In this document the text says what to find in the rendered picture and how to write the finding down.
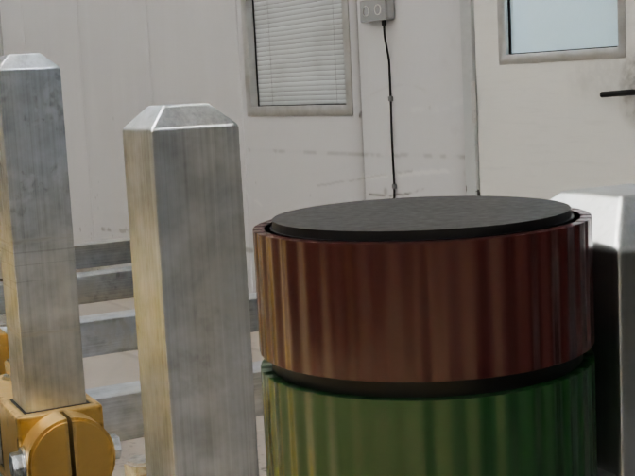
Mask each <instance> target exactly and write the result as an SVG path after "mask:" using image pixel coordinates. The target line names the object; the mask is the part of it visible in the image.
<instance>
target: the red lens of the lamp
mask: <svg viewBox="0 0 635 476"><path fill-rule="evenodd" d="M573 211H574V212H576V213H577V214H580V217H579V216H577V215H575V216H577V217H578V218H579V219H577V218H576V217H574V218H573V219H576V221H573V222H572V223H569V222H568V223H569V224H568V223H567V225H565V224H566V223H563V224H564V225H559V226H554V228H552V227H549V228H550V229H548V228H547V229H541V230H537V229H536V231H533V230H531V231H529V232H526V231H524V232H523V233H518V232H516V233H517V234H511V233H510V234H509V235H503V234H502V235H500V236H496V235H495V236H490V237H486V236H484V237H481V238H479V237H478V238H476V237H475V238H474V237H473V238H471V237H470V239H466V238H465V239H462V238H461V239H459V238H458V239H456V240H454V239H452V240H451V239H450V240H444V239H442V240H436V241H434V240H433V241H423V240H421V241H418V242H414V241H411V242H407V241H400V242H399V241H393V242H392V241H381V242H380V241H379V242H364V241H363V242H360V241H358V242H356V241H354V242H350V241H349V242H347V241H346V242H345V241H344V242H342V241H327V240H323V241H322V240H317V239H316V240H314V239H312V240H311V239H309V240H308V239H307V240H303V239H304V238H302V239H301V238H300V239H299V238H298V239H297V238H296V237H295V238H296V239H294V238H293V237H292V238H291V237H290V236H289V237H288V236H284V237H283V235H281V234H278V233H276V234H277V235H276V234H273V233H275V232H273V231H272V232H271V231H269V230H270V229H269V228H268V227H270V226H271V225H272V224H271V223H272V219H271V220H267V221H265V222H263V223H260V224H258V225H256V226H255V227H254V228H253V229H252V231H253V247H254V263H255V280H256V297H257V313H258V330H259V346H260V352H261V355H262V356H263V357H264V358H265V359H266V360H267V361H269V362H270V363H272V364H273V365H275V366H279V367H282V368H284V369H287V370H291V371H295V372H299V373H302V374H307V375H313V376H318V377H323V378H332V379H339V380H349V381H362V382H381V383H430V382H451V381H464V380H476V379H485V378H492V377H501V376H506V375H512V374H519V373H525V372H529V371H533V370H538V369H542V368H546V367H549V366H555V365H559V364H562V363H565V362H568V361H570V360H573V359H574V358H577V357H578V356H580V355H582V354H584V353H586V352H587V351H588V350H589V349H590V348H591V347H592V346H593V344H594V294H593V248H592V214H591V213H589V212H587V211H584V210H581V209H578V208H572V212H573ZM574 212H573V213H574ZM576 213H575V214H576ZM268 224H271V225H268ZM267 225H268V226H267ZM265 227H267V229H265ZM266 230H268V232H266ZM279 235H280V236H279Z"/></svg>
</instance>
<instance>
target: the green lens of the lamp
mask: <svg viewBox="0 0 635 476"><path fill-rule="evenodd" d="M261 378H262V395H263V411H264V427H265V444H266V476H597V435H596V388H595V356H594V352H593V351H592V350H591V349H589V350H588V351H587V352H586V353H584V354H583V361H582V362H581V363H580V365H579V366H578V367H576V368H575V369H574V370H572V371H571V372H569V373H567V374H564V375H562V376H560V377H558V378H555V379H553V380H550V381H546V382H541V383H537V384H533V385H528V386H525V387H521V388H516V389H509V390H504V391H498V392H491V393H484V394H475V395H466V396H452V397H434V398H383V397H367V396H355V395H347V394H338V393H333V392H327V391H321V390H316V389H312V388H309V387H305V386H301V385H297V384H295V383H292V382H289V381H287V380H285V379H283V378H282V377H280V376H278V375H277V374H276V373H275V372H274V370H273V369H272V363H270V362H269V361H267V360H266V359H264V360H263V361H262V363H261Z"/></svg>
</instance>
